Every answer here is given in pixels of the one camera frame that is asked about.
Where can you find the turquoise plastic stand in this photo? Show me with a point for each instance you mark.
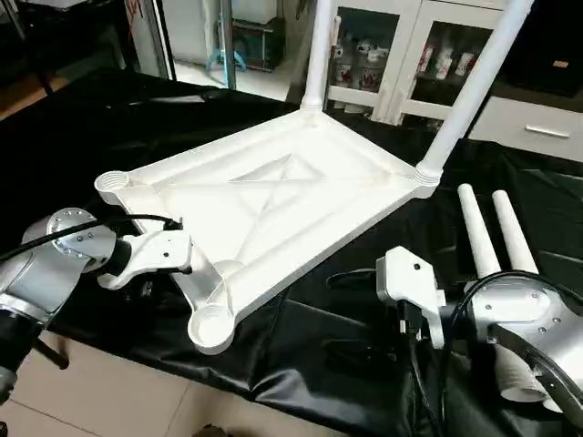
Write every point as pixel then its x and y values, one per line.
pixel 228 59

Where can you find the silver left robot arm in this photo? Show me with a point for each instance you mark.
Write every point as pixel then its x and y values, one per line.
pixel 50 264

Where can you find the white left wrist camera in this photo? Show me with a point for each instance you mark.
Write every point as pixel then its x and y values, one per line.
pixel 155 253

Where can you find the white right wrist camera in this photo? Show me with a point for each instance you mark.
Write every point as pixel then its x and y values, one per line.
pixel 410 282

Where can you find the black table mat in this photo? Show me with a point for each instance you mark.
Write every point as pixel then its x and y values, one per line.
pixel 301 364

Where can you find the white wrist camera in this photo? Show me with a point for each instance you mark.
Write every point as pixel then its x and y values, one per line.
pixel 155 253
pixel 410 282

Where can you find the black case with yellow label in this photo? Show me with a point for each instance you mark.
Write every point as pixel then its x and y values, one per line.
pixel 556 45

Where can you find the white plastic table top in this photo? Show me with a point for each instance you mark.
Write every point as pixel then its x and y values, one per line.
pixel 273 200

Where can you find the white drawer unit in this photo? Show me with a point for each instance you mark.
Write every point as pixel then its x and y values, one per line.
pixel 542 127

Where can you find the white glass door cabinet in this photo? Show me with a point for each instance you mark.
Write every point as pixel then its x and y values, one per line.
pixel 401 55

